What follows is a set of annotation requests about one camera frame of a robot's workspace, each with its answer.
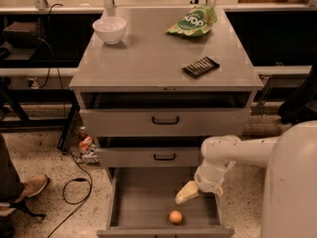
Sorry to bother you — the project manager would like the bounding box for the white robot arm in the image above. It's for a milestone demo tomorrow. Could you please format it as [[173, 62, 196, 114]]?
[[175, 121, 317, 238]]

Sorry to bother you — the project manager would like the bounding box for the top grey drawer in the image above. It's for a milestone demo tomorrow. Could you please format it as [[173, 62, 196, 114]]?
[[80, 108, 251, 137]]

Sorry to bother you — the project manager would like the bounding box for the bottom grey drawer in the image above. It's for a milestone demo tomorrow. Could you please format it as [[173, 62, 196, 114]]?
[[97, 167, 235, 238]]

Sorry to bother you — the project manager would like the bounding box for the orange fruit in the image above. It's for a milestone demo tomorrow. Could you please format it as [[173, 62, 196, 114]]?
[[168, 210, 182, 224]]

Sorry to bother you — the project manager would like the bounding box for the dark box on shelf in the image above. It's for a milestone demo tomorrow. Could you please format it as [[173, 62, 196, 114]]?
[[3, 22, 40, 49]]

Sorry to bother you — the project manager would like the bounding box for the black snack bar packet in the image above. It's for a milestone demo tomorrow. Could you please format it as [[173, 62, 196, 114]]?
[[182, 57, 220, 78]]

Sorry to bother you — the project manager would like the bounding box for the grey drawer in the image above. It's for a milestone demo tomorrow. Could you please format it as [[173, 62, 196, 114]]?
[[97, 167, 235, 238], [80, 108, 251, 137], [96, 148, 203, 168]]

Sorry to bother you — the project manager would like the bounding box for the grey drawer cabinet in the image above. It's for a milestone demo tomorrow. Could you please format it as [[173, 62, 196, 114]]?
[[68, 6, 264, 238]]

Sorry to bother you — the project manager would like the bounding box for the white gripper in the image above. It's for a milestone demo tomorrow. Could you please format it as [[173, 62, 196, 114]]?
[[175, 170, 224, 204]]

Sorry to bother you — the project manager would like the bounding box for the tan shoe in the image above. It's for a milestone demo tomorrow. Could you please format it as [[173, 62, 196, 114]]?
[[22, 175, 50, 198]]

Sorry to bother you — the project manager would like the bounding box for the middle grey drawer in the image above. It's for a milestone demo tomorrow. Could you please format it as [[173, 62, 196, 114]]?
[[96, 148, 203, 168]]

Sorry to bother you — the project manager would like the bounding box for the green chip bag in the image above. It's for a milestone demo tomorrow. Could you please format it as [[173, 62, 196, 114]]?
[[165, 5, 217, 37]]

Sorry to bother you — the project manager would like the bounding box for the black hanging cable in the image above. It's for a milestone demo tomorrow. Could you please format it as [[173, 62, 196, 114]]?
[[39, 3, 67, 117]]

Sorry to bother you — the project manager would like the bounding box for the black floor cable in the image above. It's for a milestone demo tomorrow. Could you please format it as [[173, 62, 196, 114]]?
[[46, 149, 94, 238]]

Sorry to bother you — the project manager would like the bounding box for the white bowl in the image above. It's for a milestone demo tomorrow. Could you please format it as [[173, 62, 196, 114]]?
[[92, 17, 127, 45]]

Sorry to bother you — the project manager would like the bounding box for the brown trouser leg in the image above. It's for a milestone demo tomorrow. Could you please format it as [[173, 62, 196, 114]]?
[[0, 135, 25, 202]]

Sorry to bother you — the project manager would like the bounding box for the orange bottle on floor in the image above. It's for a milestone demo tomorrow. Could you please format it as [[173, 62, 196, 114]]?
[[79, 136, 93, 151]]

